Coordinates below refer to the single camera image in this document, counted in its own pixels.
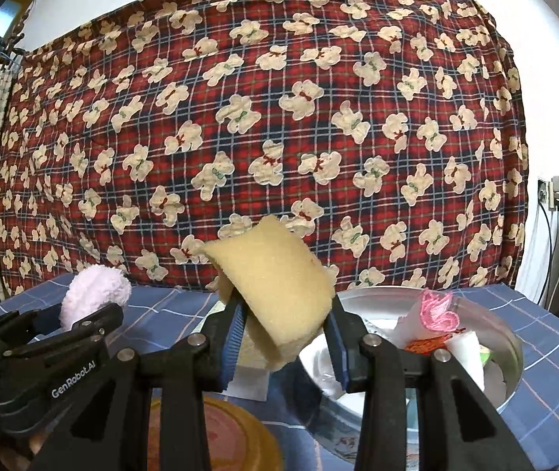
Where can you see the pink fluffy puff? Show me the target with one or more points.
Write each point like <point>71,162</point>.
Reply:
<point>95,294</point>

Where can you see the white wall socket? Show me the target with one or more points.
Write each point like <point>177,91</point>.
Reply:
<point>545,191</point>

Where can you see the pink white lace cloth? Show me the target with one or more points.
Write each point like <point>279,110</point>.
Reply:
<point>436,314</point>

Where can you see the red embroidered pouch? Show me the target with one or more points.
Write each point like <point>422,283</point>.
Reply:
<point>421,346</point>

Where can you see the blue plaid sheet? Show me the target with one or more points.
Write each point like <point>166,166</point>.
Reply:
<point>544,328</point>

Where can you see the white towel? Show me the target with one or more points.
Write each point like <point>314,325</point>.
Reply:
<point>468,358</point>

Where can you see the dotted white tissue box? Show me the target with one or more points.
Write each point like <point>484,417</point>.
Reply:
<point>252,382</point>

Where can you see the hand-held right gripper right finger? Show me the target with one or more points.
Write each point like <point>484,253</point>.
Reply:
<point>339,353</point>

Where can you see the clear plastic bag of cotton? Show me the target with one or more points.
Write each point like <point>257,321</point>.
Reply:
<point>326,380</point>

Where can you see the yellow sponge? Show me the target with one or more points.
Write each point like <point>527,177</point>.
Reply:
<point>274,279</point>

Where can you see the red plaid bear-print blanket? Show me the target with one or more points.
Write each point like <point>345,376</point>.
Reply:
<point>308,132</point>

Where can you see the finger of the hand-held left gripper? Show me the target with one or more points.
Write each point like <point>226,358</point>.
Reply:
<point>63,348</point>
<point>63,319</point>

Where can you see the round metal tin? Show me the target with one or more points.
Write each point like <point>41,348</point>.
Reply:
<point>328,431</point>

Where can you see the green white tissue pack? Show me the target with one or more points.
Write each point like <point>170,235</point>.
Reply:
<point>485,353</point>

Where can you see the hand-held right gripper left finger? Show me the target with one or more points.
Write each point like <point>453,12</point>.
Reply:
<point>232,348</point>

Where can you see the gold pink tin lid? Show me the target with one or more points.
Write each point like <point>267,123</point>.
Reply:
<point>240,436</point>

